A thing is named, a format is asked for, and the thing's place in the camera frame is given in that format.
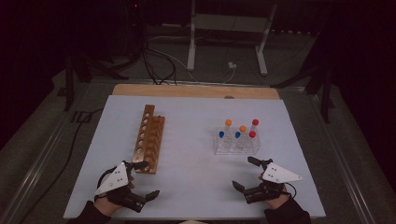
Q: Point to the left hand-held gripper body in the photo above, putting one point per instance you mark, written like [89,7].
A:
[116,180]

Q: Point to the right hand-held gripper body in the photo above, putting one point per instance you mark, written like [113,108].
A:
[280,174]

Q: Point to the clear plastic test tube rack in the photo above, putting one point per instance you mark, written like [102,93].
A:
[236,149]

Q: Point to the red-capped test tube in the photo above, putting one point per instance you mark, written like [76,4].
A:
[255,122]
[252,134]

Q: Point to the wooden test tube rack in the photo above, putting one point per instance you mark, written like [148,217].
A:
[154,140]

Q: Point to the blue-capped test tube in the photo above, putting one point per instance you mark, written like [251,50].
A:
[237,134]
[221,134]

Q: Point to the orange-capped test tube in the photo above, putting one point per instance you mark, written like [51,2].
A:
[228,122]
[243,128]

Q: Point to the person's right hand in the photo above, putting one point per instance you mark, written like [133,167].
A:
[277,202]

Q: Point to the person's left hand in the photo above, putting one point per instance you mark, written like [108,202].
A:
[105,205]

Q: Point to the white table mat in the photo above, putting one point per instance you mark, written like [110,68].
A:
[193,174]

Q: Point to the black metal stand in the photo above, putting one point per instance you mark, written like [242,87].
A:
[69,93]
[326,99]

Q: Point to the white plug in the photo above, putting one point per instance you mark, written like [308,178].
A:
[232,65]

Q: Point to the white metal stand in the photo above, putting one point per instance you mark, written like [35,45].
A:
[190,46]

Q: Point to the metal floor rail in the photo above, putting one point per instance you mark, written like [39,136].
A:
[37,168]
[348,174]

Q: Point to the black floor bracket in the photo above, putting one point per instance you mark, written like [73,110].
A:
[81,116]

